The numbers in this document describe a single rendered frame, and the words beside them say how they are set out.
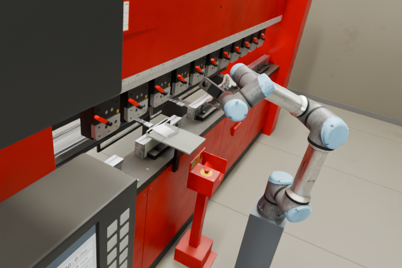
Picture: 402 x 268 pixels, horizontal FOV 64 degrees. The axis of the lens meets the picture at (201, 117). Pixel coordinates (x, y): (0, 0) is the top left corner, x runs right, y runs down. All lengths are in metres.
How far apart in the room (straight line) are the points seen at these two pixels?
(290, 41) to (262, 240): 2.33
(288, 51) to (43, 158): 3.06
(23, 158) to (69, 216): 0.41
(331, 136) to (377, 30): 3.88
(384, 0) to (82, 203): 4.84
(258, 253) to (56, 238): 1.52
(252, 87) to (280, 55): 2.57
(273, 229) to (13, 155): 1.28
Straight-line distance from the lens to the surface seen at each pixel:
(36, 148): 0.89
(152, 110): 1.73
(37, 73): 0.35
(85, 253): 0.53
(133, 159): 1.79
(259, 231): 1.79
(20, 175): 0.90
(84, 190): 0.53
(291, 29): 3.60
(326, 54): 5.21
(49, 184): 0.54
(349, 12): 5.10
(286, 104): 1.36
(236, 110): 1.08
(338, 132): 1.36
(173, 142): 1.73
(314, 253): 2.80
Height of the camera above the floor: 1.95
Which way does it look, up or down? 28 degrees down
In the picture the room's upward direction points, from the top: 9 degrees clockwise
